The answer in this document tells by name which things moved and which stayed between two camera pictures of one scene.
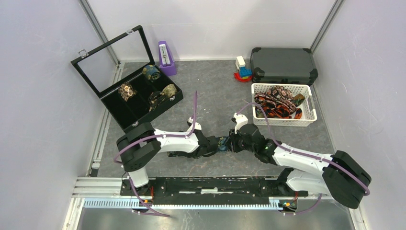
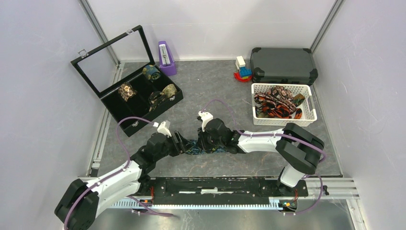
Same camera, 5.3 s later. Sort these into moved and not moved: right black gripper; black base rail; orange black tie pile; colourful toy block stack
Moved: right black gripper
Not moved: orange black tie pile; colourful toy block stack; black base rail
